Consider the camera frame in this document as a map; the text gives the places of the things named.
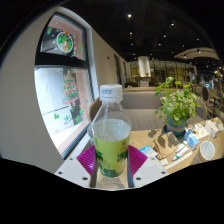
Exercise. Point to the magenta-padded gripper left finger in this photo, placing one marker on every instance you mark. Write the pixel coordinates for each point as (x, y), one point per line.
(87, 160)

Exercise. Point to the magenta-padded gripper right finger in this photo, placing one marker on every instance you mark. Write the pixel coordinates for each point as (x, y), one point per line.
(136, 159)

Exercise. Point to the clear green-label drink bottle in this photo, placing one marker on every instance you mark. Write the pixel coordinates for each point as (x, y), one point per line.
(111, 146)

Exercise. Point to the blue white flat pack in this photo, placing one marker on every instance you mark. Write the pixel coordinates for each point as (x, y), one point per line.
(148, 151)

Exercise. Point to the small blue white carton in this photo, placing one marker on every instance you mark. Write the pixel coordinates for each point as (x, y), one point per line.
(193, 141)

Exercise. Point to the grey curved sofa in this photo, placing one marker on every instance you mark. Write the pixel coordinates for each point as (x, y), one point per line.
(143, 100)

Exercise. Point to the green potted plant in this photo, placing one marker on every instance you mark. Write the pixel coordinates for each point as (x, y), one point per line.
(178, 105)

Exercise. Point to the tan ceramic mug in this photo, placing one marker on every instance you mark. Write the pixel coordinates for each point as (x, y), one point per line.
(207, 150)

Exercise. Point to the window with festive stickers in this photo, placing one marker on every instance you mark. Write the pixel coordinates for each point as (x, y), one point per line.
(60, 93)

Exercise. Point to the white box with orange print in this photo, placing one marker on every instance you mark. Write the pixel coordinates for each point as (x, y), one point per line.
(213, 127)

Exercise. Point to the group of dining chairs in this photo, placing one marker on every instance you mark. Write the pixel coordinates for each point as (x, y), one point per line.
(213, 100)

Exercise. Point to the group of ceiling lights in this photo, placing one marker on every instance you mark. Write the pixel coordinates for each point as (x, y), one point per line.
(129, 15)

